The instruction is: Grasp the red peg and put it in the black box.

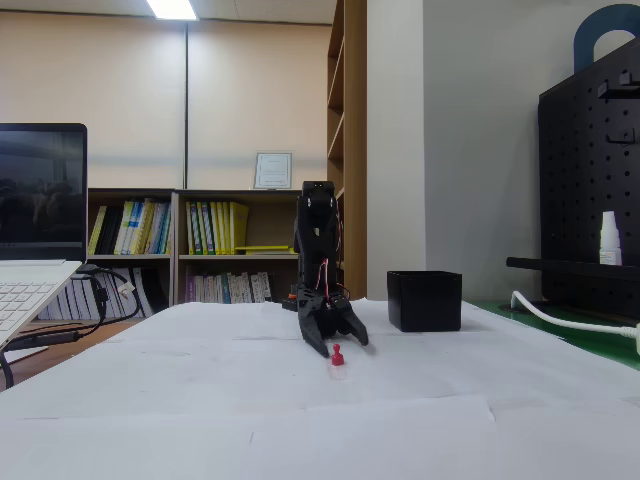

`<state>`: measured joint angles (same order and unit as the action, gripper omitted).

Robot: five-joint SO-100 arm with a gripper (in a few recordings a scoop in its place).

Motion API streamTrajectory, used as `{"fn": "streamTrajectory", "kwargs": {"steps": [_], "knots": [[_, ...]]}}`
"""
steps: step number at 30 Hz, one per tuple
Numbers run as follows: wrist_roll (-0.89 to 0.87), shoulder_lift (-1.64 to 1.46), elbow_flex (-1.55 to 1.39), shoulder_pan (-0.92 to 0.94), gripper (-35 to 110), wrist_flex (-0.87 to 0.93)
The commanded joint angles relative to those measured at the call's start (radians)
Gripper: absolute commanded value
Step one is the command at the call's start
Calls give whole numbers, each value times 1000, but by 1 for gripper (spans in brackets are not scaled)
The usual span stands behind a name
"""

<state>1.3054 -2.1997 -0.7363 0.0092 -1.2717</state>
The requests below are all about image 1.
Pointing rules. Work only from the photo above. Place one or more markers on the tall wooden bookshelf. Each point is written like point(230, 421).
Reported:
point(347, 125)

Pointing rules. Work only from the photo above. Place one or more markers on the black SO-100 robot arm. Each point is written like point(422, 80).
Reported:
point(316, 235)

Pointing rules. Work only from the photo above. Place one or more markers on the black pegboard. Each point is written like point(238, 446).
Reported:
point(580, 175)

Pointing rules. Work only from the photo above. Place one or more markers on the black square container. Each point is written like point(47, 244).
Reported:
point(425, 305)

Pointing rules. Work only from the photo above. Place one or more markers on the white plastic bottle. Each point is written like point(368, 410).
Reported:
point(610, 240)

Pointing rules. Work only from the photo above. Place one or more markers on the low wooden bookshelf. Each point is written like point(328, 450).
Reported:
point(130, 225)
point(235, 225)

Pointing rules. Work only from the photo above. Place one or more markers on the yellow upright binder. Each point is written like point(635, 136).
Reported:
point(240, 227)

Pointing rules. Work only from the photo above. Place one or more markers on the blue arch-shaped object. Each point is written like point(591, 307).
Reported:
point(582, 40)

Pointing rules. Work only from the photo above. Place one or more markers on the white laptop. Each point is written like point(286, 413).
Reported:
point(35, 200)

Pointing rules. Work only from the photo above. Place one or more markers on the ceiling light panel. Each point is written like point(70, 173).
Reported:
point(171, 9)

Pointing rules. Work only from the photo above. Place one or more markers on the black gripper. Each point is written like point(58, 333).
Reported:
point(321, 318)

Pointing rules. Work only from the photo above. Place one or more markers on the framed certificate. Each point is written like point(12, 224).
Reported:
point(273, 170)

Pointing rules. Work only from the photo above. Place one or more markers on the flat lying yellow book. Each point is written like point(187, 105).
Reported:
point(265, 249)

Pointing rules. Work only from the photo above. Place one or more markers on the small red object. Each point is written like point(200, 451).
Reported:
point(337, 356)

